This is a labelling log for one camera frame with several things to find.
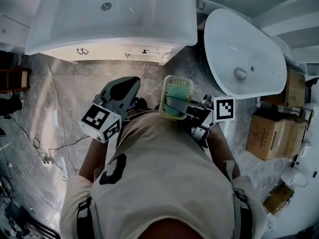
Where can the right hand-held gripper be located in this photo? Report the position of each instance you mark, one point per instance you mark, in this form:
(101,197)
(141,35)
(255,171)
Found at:
(224,109)

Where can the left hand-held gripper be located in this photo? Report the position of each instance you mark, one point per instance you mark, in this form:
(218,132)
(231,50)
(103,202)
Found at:
(99,123)

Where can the green rounded plastic object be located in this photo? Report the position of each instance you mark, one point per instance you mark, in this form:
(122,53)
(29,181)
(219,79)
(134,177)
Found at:
(178,92)

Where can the pale green soap dish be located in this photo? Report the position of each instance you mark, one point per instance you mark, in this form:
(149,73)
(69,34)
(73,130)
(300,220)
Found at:
(163,101)

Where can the person's right forearm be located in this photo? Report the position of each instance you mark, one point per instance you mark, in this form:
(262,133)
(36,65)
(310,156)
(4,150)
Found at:
(219,153)

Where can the person's left forearm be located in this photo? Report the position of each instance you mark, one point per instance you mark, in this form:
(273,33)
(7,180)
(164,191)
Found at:
(94,158)

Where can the white vanity cabinet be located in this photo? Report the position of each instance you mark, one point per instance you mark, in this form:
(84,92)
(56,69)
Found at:
(107,52)

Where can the person's beige shirt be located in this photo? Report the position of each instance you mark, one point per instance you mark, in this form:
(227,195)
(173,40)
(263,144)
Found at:
(162,170)

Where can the white long power strip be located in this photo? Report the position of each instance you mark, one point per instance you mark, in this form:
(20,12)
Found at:
(55,118)

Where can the white oval bathtub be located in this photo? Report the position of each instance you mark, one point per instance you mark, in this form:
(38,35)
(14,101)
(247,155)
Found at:
(236,46)

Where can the white rectangular sink basin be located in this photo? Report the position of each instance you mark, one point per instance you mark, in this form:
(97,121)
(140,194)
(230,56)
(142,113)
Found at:
(74,21)

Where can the large cardboard box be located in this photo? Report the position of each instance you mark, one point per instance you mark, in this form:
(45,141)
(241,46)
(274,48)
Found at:
(264,136)

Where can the wooden stool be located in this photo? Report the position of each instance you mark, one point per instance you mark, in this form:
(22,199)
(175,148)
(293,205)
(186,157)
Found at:
(23,80)

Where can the flat cardboard box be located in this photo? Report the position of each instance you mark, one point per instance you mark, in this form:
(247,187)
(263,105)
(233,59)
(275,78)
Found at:
(295,88)

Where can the white toilet tank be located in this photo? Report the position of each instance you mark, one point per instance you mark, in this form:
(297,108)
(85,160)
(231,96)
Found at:
(12,31)

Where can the small cardboard box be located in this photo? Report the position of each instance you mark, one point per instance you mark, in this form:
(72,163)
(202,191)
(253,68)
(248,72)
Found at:
(277,198)

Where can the white ceramic toilet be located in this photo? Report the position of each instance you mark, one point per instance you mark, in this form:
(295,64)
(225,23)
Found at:
(294,178)

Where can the grey wall socket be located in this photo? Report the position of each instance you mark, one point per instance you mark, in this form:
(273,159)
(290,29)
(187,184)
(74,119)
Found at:
(200,4)

